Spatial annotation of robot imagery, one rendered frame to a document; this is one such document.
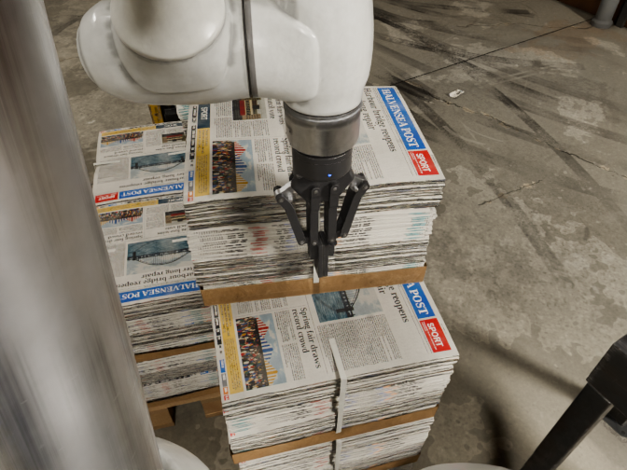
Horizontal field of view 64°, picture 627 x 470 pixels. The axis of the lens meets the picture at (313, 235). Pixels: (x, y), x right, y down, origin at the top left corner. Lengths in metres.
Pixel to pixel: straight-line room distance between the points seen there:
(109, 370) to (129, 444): 0.03
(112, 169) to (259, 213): 0.94
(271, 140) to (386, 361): 0.39
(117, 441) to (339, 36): 0.42
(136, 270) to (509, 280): 1.41
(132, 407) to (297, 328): 0.66
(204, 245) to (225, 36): 0.35
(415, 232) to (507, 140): 2.09
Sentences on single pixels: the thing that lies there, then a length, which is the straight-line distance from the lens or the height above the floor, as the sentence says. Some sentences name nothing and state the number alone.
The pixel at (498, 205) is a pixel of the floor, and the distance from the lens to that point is 2.42.
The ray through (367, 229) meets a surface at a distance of 0.77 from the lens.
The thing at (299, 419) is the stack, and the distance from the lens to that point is 0.88.
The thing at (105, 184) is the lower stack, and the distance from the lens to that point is 1.56.
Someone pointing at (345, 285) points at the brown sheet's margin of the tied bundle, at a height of 0.85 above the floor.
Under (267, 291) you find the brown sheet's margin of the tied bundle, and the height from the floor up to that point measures 0.86.
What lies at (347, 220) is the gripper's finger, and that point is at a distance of 0.70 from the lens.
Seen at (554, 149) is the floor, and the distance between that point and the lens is 2.88.
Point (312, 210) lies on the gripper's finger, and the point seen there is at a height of 1.06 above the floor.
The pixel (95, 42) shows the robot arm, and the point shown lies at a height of 1.31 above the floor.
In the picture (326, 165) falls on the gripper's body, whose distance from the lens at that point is 0.60.
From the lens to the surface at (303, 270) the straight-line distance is 0.81.
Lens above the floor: 1.51
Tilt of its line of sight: 45 degrees down
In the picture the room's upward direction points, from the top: straight up
